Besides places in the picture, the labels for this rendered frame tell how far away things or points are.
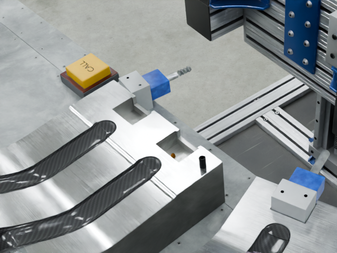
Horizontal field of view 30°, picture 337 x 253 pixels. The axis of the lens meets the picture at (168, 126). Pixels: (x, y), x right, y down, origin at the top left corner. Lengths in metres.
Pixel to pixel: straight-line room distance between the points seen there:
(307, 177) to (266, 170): 0.89
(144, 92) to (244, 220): 0.33
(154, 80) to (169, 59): 1.41
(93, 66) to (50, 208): 0.37
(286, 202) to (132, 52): 1.80
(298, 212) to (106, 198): 0.26
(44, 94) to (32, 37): 0.19
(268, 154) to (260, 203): 0.95
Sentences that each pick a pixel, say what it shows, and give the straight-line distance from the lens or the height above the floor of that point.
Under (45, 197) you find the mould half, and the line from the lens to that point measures 0.89.
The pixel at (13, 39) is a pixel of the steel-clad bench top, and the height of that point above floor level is 0.80.
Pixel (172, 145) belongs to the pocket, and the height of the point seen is 0.87.
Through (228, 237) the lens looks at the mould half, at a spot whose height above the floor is 0.86.
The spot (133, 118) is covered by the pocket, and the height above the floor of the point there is 0.86.
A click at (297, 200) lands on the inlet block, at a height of 0.88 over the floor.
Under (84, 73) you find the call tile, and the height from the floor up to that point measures 0.84.
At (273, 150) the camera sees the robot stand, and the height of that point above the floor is 0.21.
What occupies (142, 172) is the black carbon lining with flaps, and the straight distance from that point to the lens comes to 0.89.
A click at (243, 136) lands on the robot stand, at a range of 1.88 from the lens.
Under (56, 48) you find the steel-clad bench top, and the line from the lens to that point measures 1.30.
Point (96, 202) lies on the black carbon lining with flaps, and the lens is 0.88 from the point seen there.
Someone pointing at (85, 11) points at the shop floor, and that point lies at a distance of 2.88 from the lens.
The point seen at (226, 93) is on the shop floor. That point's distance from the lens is 2.33.
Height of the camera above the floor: 1.54
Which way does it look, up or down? 44 degrees down
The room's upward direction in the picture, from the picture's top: 8 degrees counter-clockwise
